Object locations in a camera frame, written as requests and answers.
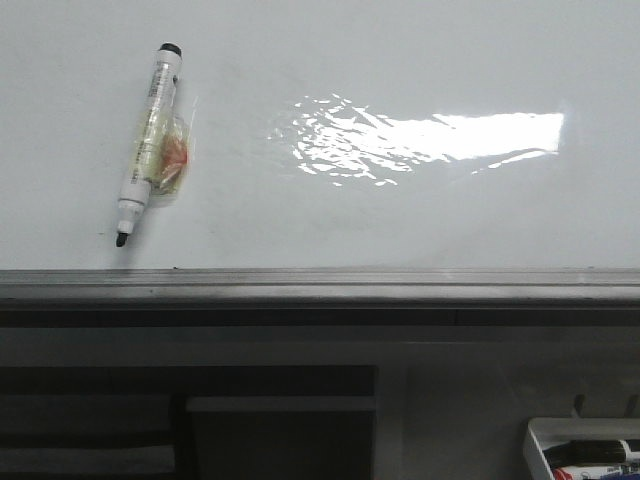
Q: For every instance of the red and blue marker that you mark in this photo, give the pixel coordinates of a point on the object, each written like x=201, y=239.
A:
x=622, y=471

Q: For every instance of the black capped marker in tray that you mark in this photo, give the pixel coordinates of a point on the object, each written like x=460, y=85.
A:
x=578, y=452

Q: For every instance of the white whiteboard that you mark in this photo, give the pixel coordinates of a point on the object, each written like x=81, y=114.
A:
x=351, y=152

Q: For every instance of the white marker tray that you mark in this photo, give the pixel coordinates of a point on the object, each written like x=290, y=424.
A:
x=543, y=433

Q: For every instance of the white marker with yellow tape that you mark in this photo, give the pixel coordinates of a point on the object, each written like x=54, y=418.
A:
x=161, y=148

